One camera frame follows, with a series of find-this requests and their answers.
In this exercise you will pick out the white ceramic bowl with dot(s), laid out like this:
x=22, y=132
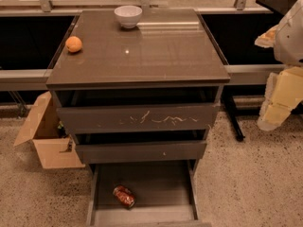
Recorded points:
x=128, y=16

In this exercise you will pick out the red coke can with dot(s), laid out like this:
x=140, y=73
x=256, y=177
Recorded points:
x=124, y=195

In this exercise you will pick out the grey middle drawer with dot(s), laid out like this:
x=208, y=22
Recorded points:
x=125, y=147

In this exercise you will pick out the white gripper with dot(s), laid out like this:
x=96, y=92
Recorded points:
x=290, y=40

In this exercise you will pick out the grey top drawer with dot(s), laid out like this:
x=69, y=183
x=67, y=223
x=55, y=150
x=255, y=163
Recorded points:
x=142, y=109

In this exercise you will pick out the brown cardboard box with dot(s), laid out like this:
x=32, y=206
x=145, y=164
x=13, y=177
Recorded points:
x=41, y=128

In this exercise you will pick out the orange fruit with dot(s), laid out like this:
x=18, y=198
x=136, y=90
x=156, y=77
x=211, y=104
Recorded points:
x=73, y=44

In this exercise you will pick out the black metal table leg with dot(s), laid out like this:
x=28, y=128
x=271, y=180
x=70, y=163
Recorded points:
x=231, y=109

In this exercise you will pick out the grey drawer cabinet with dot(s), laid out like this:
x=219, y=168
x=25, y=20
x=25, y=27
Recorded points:
x=167, y=49

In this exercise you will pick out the black side table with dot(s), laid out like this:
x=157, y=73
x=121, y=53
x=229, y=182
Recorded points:
x=277, y=6

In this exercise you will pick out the grey open bottom drawer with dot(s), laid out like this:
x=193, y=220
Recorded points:
x=164, y=196

